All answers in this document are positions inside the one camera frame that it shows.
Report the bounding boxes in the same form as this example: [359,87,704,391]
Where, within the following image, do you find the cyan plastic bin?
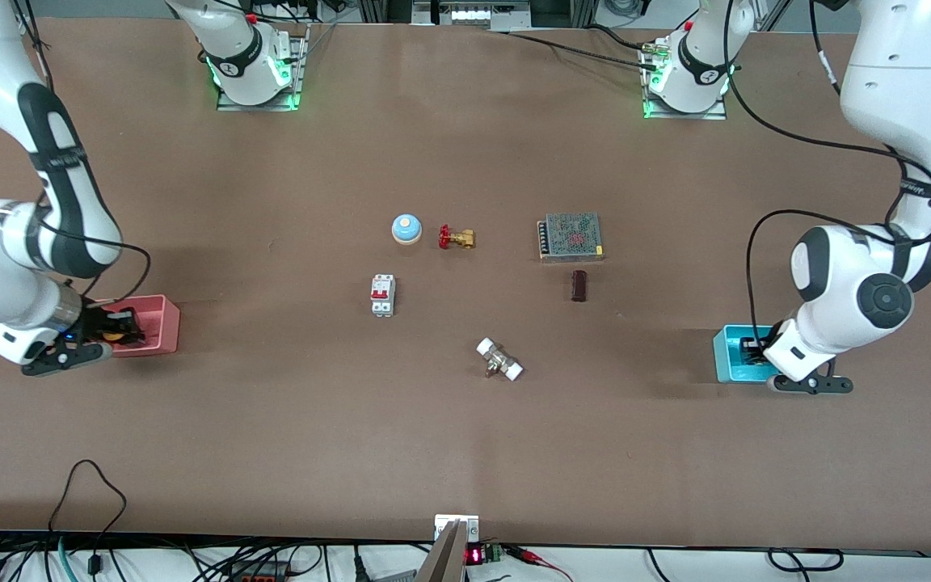
[712,324,783,385]

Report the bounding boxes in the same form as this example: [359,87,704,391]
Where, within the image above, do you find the pink plastic bin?
[96,294,181,357]

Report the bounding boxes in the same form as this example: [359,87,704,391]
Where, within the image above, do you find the metal mesh power supply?
[536,211,605,264]

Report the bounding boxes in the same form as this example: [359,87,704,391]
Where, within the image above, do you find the metal valve white caps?
[475,337,524,382]

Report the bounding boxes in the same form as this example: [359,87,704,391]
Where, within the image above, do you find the black box orange connectors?
[227,561,293,582]

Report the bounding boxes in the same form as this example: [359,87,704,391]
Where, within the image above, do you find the blue round bell cream top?
[390,213,423,246]

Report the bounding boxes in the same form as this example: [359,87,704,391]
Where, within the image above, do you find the red clip lead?
[506,545,574,582]

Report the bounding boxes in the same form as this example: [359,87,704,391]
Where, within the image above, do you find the grey metal bar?
[415,520,467,582]

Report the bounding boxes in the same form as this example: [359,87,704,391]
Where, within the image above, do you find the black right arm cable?
[11,0,152,306]

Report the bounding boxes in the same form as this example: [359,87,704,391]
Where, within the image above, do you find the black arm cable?
[11,0,152,306]
[722,0,931,347]

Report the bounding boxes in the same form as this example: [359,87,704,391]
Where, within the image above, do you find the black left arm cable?
[722,0,931,347]

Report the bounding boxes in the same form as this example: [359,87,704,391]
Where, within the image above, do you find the black looped cable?
[48,459,128,576]

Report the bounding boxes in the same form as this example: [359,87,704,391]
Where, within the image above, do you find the black coiled cable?
[767,547,845,574]

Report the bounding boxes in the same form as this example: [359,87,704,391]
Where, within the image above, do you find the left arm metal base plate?
[641,39,729,122]

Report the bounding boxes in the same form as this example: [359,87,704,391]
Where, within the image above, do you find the white circuit breaker red switch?
[369,273,397,318]

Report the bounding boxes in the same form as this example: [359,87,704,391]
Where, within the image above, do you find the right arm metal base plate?
[216,23,310,112]

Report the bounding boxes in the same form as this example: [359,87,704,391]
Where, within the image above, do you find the white metal bracket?
[433,513,481,544]

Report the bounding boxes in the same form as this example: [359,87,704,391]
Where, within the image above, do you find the black table cable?
[488,29,660,70]
[585,24,668,53]

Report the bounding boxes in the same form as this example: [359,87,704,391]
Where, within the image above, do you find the aluminium frame with white device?
[356,0,600,33]

